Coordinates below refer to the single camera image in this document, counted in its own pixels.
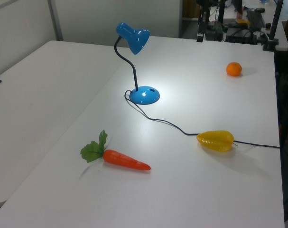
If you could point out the black computer keyboard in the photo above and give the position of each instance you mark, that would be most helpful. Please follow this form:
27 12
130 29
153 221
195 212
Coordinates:
255 17

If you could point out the black pole with table clamp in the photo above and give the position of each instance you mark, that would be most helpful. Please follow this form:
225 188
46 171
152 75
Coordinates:
274 26

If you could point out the small yellow object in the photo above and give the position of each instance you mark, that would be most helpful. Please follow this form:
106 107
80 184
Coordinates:
243 21

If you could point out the thin black pole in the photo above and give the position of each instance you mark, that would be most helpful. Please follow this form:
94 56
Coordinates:
221 12

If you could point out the black equipment box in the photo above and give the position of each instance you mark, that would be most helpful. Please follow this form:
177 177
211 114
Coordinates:
238 36

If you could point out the blue desk lamp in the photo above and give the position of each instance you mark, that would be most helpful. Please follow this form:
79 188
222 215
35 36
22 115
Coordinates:
136 38

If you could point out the orange toy mandarin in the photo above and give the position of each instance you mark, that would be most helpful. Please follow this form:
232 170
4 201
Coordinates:
234 69

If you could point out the black computer mouse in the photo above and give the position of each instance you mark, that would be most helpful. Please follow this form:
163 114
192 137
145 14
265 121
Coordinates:
259 9

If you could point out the black stop button box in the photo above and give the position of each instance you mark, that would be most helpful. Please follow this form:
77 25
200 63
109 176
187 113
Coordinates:
268 25

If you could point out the orange toy carrot with leaves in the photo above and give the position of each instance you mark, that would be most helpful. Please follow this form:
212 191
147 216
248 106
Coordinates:
124 160

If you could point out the yellow toy starfruit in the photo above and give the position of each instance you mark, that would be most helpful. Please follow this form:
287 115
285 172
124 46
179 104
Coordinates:
215 140

